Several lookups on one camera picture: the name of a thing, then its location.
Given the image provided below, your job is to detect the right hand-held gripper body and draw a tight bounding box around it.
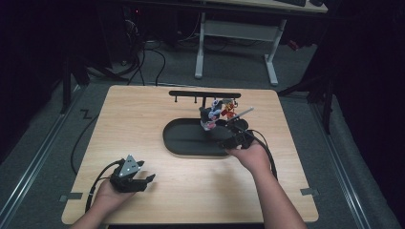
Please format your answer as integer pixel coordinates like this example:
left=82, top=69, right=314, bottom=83
left=217, top=106, right=256, bottom=151

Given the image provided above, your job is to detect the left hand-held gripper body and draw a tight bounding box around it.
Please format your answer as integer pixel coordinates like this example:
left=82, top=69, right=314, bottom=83
left=109, top=154, right=146, bottom=194

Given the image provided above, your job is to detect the colourful toy figure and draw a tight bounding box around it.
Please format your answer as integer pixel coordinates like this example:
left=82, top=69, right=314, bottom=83
left=199, top=98, right=224, bottom=132

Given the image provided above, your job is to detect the orange plush toy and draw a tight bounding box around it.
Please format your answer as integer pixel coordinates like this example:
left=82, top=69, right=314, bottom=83
left=221, top=97, right=239, bottom=120

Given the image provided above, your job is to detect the person's right hand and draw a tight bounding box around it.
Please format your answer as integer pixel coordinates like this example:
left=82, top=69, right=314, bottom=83
left=226, top=138, right=274, bottom=177

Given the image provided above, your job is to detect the person's left hand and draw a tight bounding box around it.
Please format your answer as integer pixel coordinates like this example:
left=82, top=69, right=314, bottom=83
left=94, top=179, right=136, bottom=212

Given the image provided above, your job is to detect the grey tape strip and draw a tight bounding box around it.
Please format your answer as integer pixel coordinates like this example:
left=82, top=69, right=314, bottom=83
left=58, top=192, right=84, bottom=203
left=299, top=187, right=320, bottom=197

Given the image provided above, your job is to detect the black metal stand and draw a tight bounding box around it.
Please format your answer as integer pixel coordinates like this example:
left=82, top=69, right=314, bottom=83
left=277, top=71, right=337, bottom=135
left=59, top=55, right=92, bottom=115

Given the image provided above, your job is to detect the left hand-held gripper black cable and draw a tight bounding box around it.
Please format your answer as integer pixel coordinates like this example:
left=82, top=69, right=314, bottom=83
left=83, top=158, right=126, bottom=214

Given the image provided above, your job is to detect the hand-held gripper black cable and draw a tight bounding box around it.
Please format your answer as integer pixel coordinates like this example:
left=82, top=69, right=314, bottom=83
left=83, top=158, right=126, bottom=214
left=244, top=128, right=279, bottom=181

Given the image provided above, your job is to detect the right hand-held gripper black cable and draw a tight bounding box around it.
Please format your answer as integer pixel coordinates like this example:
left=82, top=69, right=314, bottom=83
left=244, top=128, right=279, bottom=181

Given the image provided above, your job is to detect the black floor cable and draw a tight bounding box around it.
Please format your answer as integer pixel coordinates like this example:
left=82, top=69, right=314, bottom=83
left=70, top=114, right=100, bottom=177

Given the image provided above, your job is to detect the white frame wooden desk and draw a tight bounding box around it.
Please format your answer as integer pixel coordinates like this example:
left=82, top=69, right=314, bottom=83
left=193, top=0, right=329, bottom=88

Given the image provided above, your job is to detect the metal floor rail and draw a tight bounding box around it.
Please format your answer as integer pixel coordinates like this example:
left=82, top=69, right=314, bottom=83
left=0, top=85, right=84, bottom=223
left=309, top=101, right=373, bottom=229

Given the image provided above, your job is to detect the bundle of black cables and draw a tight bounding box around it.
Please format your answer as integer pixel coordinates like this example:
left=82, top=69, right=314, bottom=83
left=122, top=12, right=167, bottom=88

